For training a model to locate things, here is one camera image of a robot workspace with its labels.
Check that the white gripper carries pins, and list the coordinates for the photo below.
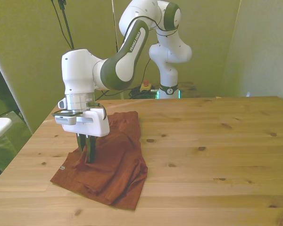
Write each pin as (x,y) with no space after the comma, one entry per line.
(94,126)

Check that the rust orange shorts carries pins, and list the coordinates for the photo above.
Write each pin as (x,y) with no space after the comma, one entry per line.
(115,164)

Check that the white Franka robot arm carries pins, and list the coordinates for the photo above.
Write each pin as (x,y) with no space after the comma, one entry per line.
(77,70)

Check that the yellow emergency stop button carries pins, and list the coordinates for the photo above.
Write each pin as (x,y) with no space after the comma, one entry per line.
(145,87)

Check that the black tripod pole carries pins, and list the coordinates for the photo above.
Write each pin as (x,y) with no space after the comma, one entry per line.
(67,26)

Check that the thin pale rod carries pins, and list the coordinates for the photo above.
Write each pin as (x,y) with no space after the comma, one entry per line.
(114,23)

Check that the black tripod stand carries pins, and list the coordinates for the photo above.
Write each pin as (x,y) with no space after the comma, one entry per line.
(59,21)

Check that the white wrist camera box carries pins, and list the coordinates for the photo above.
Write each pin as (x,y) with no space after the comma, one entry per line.
(66,120)

